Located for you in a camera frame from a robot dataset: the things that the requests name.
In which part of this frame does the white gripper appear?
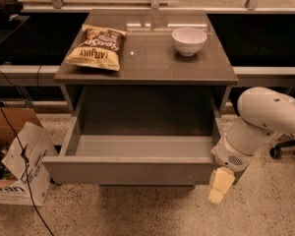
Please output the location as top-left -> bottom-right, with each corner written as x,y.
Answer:
207,137 -> 254,205

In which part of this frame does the grey top drawer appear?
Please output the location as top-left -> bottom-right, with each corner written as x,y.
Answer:
43,86 -> 222,186

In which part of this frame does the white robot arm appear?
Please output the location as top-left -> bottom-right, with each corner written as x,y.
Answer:
207,87 -> 295,205

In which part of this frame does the grey drawer cabinet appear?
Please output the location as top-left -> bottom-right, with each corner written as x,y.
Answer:
53,9 -> 239,190

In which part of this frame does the black office chair base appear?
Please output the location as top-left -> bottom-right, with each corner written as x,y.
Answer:
269,140 -> 295,159

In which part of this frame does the white bowl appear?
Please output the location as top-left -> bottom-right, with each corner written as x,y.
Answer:
171,28 -> 207,56

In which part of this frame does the yellow chip bag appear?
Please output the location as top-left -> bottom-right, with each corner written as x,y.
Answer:
65,25 -> 126,71

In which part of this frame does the cardboard box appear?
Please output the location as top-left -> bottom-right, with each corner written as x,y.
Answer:
0,108 -> 58,206

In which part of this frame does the black bag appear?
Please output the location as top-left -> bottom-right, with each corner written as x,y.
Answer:
0,0 -> 24,23

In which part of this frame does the black cable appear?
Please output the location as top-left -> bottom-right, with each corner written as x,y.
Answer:
0,64 -> 56,236

